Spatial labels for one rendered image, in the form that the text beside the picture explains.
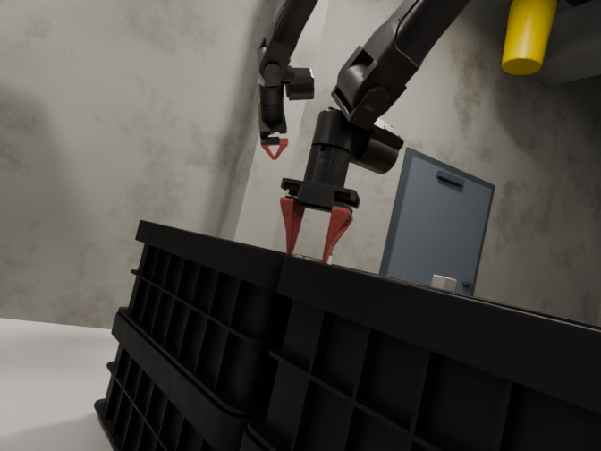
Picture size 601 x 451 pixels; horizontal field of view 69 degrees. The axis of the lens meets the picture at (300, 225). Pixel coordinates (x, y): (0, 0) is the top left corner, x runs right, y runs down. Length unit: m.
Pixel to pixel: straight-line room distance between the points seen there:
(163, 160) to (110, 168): 0.35
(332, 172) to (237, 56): 3.03
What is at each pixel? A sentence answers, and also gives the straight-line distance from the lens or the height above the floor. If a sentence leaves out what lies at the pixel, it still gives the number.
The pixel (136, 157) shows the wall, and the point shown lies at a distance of 3.23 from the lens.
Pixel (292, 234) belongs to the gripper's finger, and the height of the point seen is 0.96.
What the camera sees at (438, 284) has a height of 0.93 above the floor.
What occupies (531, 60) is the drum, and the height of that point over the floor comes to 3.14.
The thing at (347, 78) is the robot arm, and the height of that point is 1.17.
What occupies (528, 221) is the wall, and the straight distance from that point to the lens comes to 5.86.
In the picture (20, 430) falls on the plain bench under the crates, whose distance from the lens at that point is 0.55.
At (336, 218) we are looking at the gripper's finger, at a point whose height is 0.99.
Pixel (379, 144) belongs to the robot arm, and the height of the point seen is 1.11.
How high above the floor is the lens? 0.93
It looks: 4 degrees up
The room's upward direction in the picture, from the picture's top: 13 degrees clockwise
